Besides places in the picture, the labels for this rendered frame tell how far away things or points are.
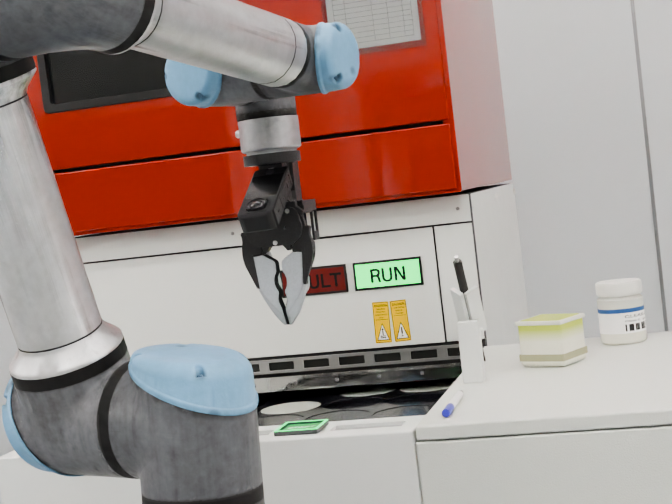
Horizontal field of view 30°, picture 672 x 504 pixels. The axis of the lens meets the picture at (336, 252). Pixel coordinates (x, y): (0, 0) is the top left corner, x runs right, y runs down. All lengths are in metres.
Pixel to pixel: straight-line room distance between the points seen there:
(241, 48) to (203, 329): 1.03
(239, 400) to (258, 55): 0.35
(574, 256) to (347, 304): 1.51
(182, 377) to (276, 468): 0.42
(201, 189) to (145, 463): 1.01
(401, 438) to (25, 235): 0.54
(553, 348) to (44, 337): 0.83
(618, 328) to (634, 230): 1.60
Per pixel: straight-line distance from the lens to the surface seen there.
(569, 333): 1.82
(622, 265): 3.56
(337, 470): 1.53
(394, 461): 1.51
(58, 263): 1.21
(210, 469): 1.17
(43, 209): 1.20
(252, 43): 1.27
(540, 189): 3.56
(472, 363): 1.75
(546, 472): 1.49
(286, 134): 1.53
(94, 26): 1.11
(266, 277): 1.55
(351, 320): 2.14
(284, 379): 2.17
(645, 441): 1.47
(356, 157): 2.06
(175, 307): 2.23
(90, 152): 2.22
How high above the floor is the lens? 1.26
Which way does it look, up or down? 3 degrees down
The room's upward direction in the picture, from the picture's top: 7 degrees counter-clockwise
